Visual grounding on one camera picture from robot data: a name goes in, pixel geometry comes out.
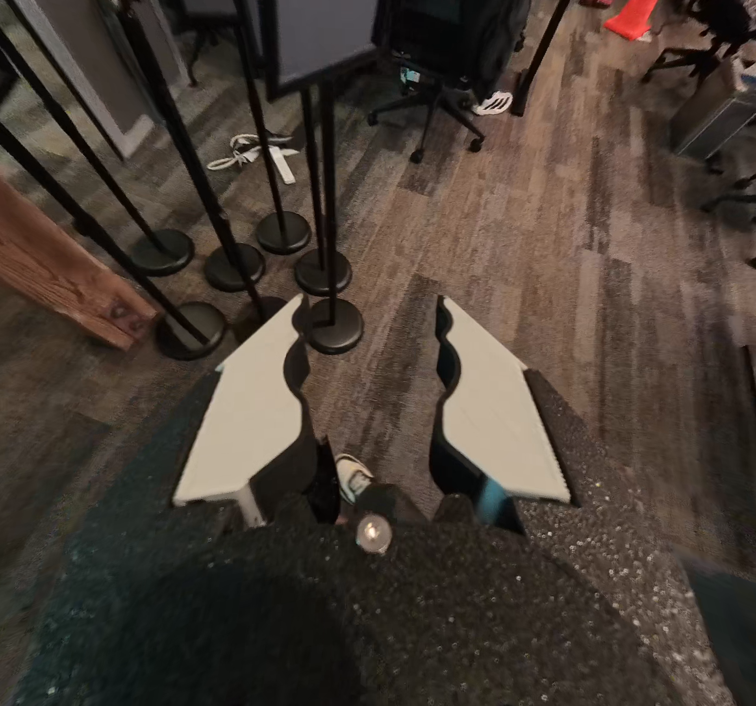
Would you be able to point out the group of floor sign stands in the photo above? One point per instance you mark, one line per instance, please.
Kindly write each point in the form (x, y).
(165, 251)

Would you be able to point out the person's torso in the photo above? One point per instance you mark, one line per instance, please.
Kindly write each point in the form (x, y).
(726, 629)

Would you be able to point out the grey trash bin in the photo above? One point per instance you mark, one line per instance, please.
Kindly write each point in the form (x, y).
(714, 109)

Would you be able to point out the black snap frame sign stand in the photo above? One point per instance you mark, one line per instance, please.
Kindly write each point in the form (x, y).
(336, 331)

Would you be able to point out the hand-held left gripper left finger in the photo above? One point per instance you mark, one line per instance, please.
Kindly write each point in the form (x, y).
(254, 416)

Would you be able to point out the person's shoe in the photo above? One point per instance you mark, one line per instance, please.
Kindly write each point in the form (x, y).
(353, 475)

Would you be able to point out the black office chair with jacket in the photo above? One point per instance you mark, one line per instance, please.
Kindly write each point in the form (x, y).
(449, 14)

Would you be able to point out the wooden pillar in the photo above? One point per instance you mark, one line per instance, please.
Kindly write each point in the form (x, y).
(59, 268)

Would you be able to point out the white power strip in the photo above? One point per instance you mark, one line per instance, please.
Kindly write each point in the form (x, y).
(282, 165)

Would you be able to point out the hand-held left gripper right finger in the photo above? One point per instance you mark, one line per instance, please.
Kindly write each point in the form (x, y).
(496, 422)

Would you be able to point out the brown office desk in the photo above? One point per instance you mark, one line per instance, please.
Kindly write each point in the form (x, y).
(549, 26)

